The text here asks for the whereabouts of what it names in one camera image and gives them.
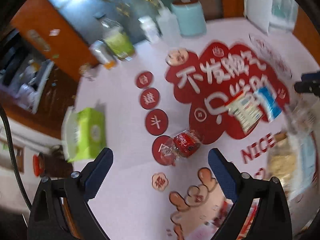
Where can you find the large light blue snack bag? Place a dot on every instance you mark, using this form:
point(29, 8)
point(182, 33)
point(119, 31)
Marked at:
point(306, 156)

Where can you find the small metal can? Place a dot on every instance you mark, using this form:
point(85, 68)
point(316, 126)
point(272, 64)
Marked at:
point(98, 49)

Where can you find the white cosmetics organizer box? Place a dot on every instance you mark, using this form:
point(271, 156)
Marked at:
point(271, 16)

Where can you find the green tissue box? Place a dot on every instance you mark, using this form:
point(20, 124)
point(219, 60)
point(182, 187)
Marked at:
point(82, 134)

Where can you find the teal canister with brown lid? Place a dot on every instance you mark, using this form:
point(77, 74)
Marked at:
point(190, 17)

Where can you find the white squeeze wash bottle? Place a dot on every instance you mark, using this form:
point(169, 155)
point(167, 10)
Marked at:
point(168, 25)

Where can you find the red candy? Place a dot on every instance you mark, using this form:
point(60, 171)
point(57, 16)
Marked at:
point(181, 146)

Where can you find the pink printed tablecloth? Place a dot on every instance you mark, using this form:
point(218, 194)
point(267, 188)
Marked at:
point(162, 92)

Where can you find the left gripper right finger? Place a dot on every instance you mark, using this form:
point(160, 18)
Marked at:
point(272, 218)

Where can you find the small green white sachet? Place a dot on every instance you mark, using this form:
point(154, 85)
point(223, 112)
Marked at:
point(245, 110)

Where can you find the red lidded jar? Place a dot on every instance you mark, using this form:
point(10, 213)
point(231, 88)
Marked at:
point(38, 165)

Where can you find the small glass jar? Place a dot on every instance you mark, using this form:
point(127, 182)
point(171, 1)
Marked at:
point(89, 72)

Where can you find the blue small snack packet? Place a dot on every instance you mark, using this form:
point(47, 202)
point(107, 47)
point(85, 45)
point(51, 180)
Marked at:
point(268, 103)

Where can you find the white pill bottle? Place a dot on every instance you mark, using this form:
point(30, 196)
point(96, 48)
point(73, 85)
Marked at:
point(150, 29)

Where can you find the clear bag of cakes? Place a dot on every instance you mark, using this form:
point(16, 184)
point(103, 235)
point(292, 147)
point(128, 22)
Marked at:
point(301, 117)

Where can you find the clear bottle with green label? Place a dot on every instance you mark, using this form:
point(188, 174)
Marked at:
point(117, 40)

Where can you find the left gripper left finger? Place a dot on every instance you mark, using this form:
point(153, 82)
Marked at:
point(60, 208)

